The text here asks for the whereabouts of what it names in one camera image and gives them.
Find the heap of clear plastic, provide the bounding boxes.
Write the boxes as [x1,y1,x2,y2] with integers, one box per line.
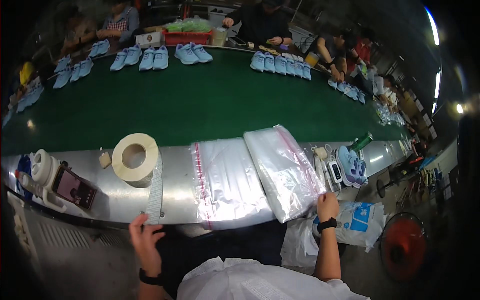
[374,102,406,127]

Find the black wrist band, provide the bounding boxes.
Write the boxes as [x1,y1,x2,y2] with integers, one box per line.
[139,268,164,287]
[317,217,338,234]

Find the small tan tag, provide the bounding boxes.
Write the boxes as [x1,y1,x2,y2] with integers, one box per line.
[98,149,113,170]

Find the white plastic bag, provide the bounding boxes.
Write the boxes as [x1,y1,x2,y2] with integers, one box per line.
[280,217,320,268]

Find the ceiling light tube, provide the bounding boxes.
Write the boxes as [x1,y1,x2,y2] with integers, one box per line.
[425,7,440,47]
[431,68,443,114]

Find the stack of clear zip bags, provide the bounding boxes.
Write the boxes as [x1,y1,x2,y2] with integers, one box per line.
[190,137,277,231]
[243,124,327,224]

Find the white carton box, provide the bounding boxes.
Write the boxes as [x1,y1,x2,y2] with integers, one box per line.
[134,31,163,48]

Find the red floor fan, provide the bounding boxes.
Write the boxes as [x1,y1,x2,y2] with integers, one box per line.
[379,212,428,283]

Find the white bag with blue print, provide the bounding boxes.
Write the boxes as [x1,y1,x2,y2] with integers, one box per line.
[313,201,388,253]

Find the clear plastic container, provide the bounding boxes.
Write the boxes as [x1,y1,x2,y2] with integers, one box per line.
[211,28,228,47]

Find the black fan stand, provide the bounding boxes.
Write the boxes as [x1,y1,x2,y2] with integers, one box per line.
[376,165,414,199]

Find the person's body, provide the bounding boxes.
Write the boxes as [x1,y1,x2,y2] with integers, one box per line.
[176,256,372,300]

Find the black smartphone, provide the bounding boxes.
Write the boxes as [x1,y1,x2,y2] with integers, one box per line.
[51,166,98,211]

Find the person's legs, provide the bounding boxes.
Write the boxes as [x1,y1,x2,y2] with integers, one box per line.
[157,221,288,298]

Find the white device with screen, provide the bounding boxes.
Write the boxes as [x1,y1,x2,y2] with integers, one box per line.
[326,160,344,185]

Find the white handheld fan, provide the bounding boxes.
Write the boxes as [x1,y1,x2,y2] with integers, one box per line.
[16,149,69,214]

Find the person's right hand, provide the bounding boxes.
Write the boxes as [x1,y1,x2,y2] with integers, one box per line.
[316,191,340,224]

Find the green bottle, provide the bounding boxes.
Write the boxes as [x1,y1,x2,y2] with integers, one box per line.
[350,131,374,153]

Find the person's left hand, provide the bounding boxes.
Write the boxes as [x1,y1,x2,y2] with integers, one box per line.
[129,214,166,272]

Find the blue purple sneaker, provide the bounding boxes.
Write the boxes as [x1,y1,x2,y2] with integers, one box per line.
[335,145,369,189]

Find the white label roll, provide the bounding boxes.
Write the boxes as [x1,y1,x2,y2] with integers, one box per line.
[111,133,164,226]

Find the red crate with green bags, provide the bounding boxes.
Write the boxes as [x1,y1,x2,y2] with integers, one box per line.
[161,18,213,47]

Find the row of blue sneakers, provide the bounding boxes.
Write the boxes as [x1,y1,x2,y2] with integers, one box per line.
[109,42,214,72]
[2,83,45,128]
[250,50,313,81]
[52,39,111,90]
[328,78,367,105]

